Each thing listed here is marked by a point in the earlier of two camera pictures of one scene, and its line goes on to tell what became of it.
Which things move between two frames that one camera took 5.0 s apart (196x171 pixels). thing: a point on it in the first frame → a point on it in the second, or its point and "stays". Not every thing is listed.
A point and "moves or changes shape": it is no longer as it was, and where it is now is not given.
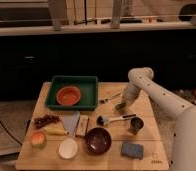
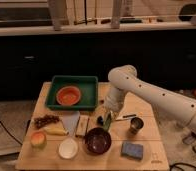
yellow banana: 55,131 stays
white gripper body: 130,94 → 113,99
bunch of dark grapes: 41,121 stays
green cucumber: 120,106 moves or changes shape
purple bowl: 98,140 stays
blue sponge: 132,150 stays
